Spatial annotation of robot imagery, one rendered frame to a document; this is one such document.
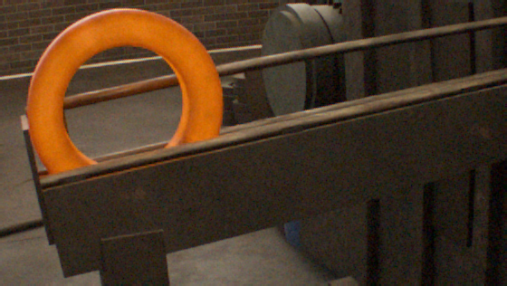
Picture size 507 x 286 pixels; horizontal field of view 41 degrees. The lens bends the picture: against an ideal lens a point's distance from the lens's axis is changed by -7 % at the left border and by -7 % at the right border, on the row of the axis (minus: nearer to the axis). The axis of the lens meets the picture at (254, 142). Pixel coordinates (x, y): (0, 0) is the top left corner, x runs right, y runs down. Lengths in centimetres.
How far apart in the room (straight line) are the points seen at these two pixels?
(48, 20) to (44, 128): 609
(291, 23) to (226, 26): 504
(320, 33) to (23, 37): 496
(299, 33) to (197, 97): 135
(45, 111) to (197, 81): 14
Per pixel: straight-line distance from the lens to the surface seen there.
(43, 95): 65
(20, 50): 673
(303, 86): 200
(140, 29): 65
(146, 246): 66
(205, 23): 700
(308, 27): 200
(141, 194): 64
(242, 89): 276
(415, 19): 127
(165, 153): 65
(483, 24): 89
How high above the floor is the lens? 79
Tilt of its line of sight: 14 degrees down
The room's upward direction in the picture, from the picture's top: 4 degrees counter-clockwise
